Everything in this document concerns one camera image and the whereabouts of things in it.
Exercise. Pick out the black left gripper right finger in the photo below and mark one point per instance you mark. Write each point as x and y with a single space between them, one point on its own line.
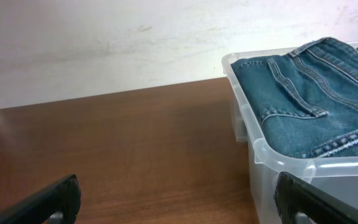
300 202

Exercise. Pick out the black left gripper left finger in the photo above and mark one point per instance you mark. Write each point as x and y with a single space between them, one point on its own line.
58 202

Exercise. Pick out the dark blue jeans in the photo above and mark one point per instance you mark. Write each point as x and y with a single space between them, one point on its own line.
305 101

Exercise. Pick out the clear plastic storage bin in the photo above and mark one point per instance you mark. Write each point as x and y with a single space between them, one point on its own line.
338 176

